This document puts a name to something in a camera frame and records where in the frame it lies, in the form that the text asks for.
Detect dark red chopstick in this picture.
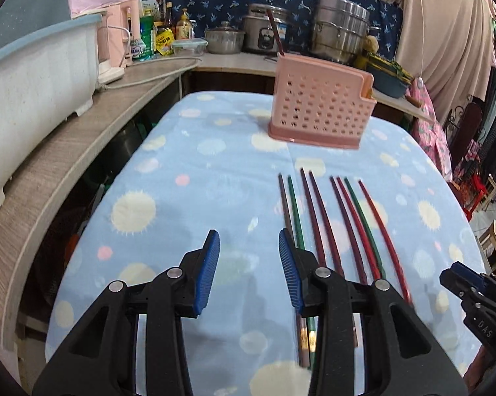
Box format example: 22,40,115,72
329,176,369,285
310,172,345,278
300,168,328,269

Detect glass container with green lid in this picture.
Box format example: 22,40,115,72
171,38,208,57

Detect pink electric kettle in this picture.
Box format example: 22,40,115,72
97,0,143,85

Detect white carton box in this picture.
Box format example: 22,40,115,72
138,0,162,19

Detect large steel steamer pot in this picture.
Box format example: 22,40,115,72
311,0,372,64

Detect white power cable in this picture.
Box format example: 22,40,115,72
97,55,203,91

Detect grey-blue perforated board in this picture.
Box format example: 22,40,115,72
0,0,73,60

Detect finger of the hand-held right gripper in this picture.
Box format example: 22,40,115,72
440,261,490,298

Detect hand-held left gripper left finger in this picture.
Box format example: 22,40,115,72
32,229,221,396

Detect red plastic stool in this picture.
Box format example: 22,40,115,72
458,173,494,221

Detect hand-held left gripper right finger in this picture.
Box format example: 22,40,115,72
278,228,469,396

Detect white tub with blue rim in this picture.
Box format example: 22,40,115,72
0,12,108,232

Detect yellow oil bottle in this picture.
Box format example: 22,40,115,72
176,8,193,41

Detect beige hanging cloth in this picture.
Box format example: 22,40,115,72
369,0,496,112

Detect steel rice cooker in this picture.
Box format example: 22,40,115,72
243,3,292,55

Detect black metal chair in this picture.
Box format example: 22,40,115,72
448,103,485,174

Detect pink floral cloth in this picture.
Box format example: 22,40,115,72
409,78,452,182

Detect wooden crate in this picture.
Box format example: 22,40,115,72
477,218,496,277

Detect wooden counter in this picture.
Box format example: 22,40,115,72
0,51,434,351

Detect green chopstick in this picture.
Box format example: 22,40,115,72
288,175,317,370
344,177,386,280

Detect yellow packet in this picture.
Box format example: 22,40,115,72
155,33,175,56

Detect steel pot with lid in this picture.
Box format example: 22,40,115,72
204,21,246,55

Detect white pull cord switch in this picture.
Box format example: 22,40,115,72
415,0,427,88

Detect pink perforated utensil holder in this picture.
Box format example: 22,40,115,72
268,54,376,150

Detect brown chopstick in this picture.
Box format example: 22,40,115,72
266,8,285,57
278,173,311,369

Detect blue spotted blanket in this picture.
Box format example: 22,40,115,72
45,91,490,396

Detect blue basin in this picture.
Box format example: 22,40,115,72
365,60,411,100

